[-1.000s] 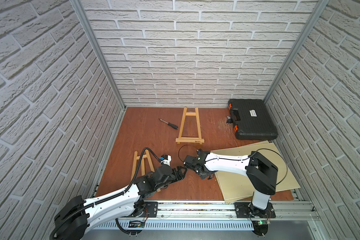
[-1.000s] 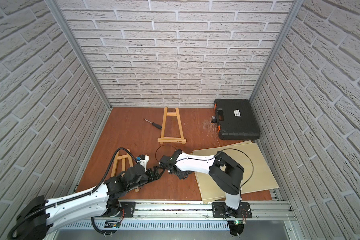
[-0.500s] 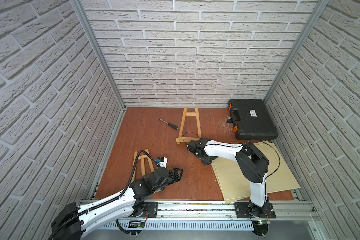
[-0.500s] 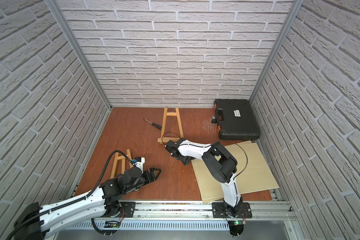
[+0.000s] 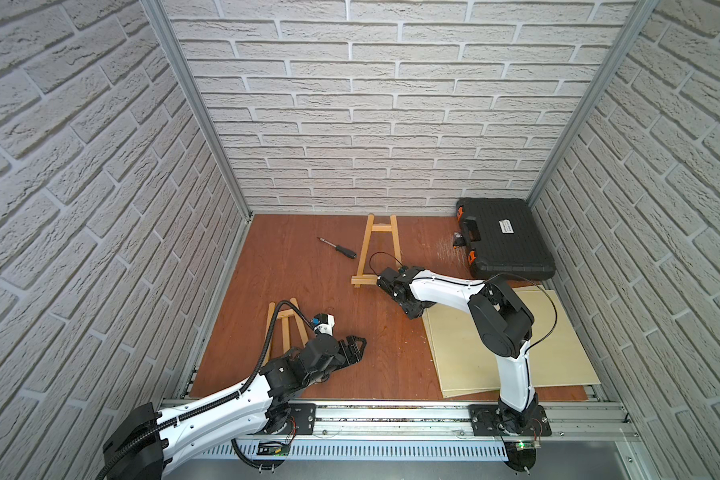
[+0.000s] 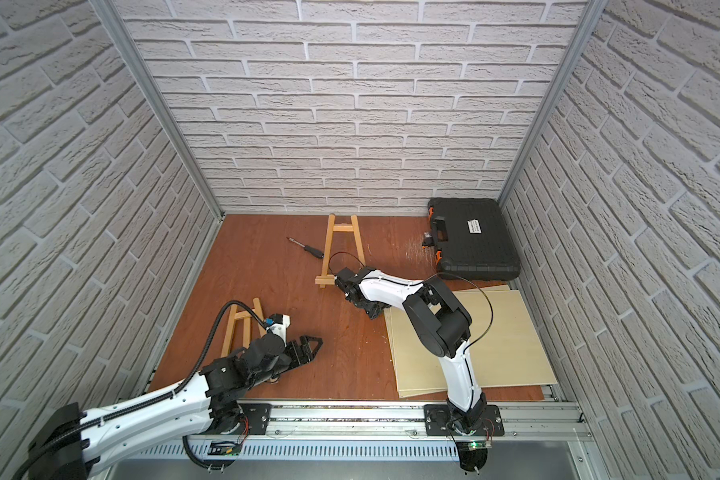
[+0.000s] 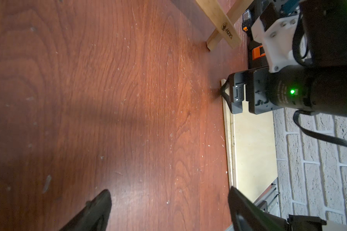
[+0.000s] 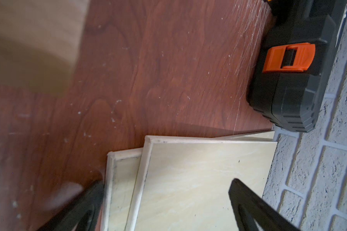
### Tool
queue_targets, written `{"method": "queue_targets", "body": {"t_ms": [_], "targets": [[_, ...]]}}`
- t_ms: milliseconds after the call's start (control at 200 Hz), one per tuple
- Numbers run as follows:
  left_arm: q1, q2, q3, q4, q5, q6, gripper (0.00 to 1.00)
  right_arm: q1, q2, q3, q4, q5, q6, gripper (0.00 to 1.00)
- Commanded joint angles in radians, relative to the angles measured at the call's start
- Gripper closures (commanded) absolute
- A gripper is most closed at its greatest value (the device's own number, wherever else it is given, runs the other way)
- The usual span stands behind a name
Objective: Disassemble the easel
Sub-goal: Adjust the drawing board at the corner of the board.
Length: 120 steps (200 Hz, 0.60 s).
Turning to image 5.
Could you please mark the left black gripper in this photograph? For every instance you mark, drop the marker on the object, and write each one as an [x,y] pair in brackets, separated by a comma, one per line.
[342,350]

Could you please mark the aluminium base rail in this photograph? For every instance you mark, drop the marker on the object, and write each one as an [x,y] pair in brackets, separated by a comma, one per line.
[436,431]

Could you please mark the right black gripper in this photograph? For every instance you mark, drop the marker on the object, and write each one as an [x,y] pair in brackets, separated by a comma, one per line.
[411,313]

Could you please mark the black plastic tool case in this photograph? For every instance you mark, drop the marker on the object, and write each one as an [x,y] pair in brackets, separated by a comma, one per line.
[501,237]

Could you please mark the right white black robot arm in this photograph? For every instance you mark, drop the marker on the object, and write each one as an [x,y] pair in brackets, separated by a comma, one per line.
[502,320]

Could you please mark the black screwdriver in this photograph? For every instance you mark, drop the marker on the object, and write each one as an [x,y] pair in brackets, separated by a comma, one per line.
[339,248]

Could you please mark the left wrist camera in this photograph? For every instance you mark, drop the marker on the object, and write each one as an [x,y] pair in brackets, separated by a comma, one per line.
[323,323]

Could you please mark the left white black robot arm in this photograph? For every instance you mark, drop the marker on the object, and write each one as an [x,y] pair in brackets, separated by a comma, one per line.
[151,443]

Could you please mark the wooden easel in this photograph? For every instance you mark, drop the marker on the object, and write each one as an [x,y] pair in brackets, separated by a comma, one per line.
[290,332]
[365,275]

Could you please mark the small black orange tool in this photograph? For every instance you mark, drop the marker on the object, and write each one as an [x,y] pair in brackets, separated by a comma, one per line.
[458,240]

